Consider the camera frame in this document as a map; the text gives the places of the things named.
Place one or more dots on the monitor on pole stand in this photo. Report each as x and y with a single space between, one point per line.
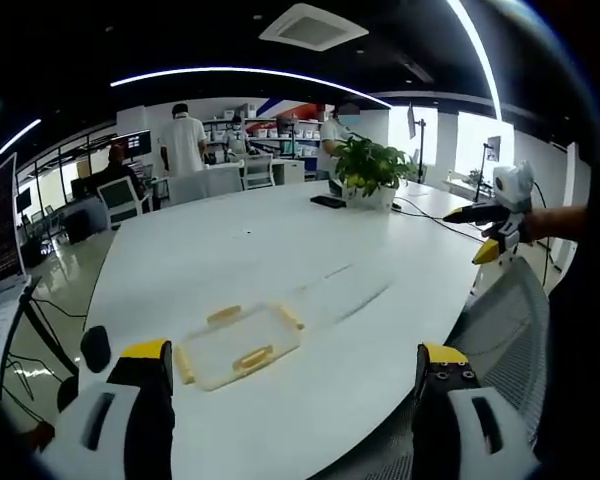
414 130

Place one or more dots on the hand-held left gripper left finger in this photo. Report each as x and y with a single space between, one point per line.
145 400

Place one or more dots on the grey mesh office chair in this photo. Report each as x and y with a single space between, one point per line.
510 320

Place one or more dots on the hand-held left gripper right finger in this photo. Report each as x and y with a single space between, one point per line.
440 400

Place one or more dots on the black smartphone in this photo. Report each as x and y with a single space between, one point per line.
328 201

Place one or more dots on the white office chair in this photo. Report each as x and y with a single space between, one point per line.
122 200
258 171

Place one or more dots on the ceiling air conditioner vent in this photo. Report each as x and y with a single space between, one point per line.
314 26

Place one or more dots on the large dark monitor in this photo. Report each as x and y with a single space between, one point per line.
0 225

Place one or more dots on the white long chair back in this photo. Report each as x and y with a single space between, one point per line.
205 184

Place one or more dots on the green potted plant white pot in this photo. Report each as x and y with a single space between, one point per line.
370 170

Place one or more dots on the clear container lid yellow clips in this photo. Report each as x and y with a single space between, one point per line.
240 345

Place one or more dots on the black padded armrest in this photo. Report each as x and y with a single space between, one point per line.
96 349

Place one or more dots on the short ceiling light strip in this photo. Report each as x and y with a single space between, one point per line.
19 136

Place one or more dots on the wall screen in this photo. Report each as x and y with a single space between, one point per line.
134 144

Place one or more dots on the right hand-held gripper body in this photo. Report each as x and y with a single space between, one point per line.
514 185

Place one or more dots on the storage shelf with boxes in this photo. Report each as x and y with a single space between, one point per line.
280 132

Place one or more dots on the long ceiling light strip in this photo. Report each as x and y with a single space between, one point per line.
480 55
250 75

